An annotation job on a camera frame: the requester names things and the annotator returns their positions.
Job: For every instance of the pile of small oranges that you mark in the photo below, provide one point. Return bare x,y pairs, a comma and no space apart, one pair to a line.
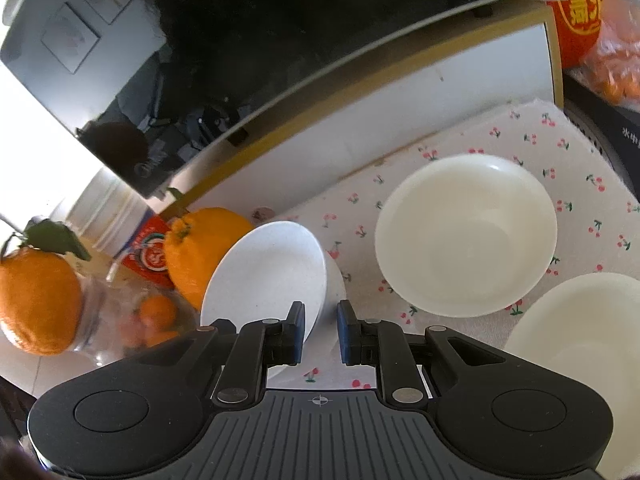
157,310

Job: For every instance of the dark blue cardboard box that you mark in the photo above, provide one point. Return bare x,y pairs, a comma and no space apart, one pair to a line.
620,130

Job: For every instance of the white wood-edged cabinet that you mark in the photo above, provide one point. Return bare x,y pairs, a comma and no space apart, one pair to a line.
400,90

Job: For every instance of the white bowl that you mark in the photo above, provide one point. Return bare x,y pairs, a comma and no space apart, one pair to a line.
265,275

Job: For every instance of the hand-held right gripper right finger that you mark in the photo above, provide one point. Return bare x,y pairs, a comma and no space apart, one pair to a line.
344,332

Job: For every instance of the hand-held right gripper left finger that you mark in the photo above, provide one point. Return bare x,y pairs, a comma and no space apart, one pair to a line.
298,332

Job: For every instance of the large orange with leaves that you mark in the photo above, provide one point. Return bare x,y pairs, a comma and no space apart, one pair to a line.
35,300

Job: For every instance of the plastic bag of oranges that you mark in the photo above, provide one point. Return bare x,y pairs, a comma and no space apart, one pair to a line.
620,60

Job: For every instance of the red label can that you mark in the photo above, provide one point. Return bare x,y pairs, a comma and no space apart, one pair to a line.
147,255

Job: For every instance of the cream bowl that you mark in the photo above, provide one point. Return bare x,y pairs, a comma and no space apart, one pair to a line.
590,350
465,240

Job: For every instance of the red gift bag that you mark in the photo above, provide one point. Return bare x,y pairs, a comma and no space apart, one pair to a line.
580,20

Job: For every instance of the black microwave oven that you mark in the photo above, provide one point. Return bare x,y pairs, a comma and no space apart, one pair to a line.
250,60

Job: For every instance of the glass jar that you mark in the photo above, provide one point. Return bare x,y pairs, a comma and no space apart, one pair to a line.
100,320

